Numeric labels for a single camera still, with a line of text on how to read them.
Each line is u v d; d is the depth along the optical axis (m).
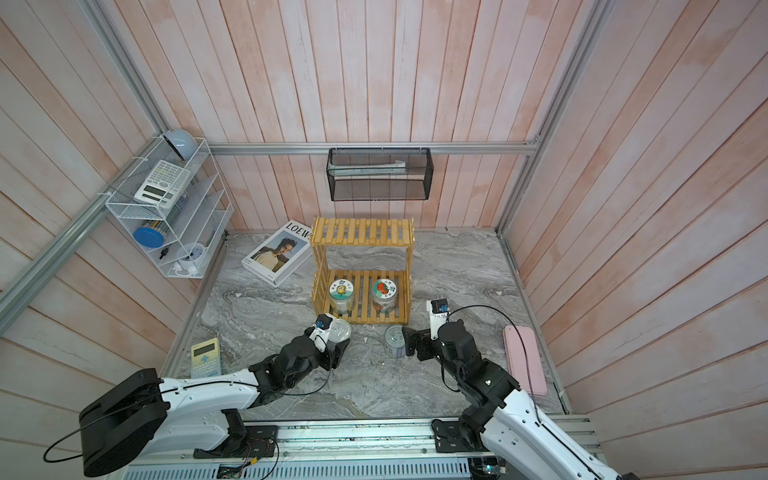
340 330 0.82
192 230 0.81
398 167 0.89
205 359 0.86
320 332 0.71
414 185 1.08
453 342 0.55
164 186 0.76
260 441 0.73
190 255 0.84
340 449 0.73
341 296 0.89
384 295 0.90
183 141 0.83
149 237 0.76
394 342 0.83
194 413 0.48
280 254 1.07
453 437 0.73
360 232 0.82
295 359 0.62
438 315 0.65
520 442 0.57
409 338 0.67
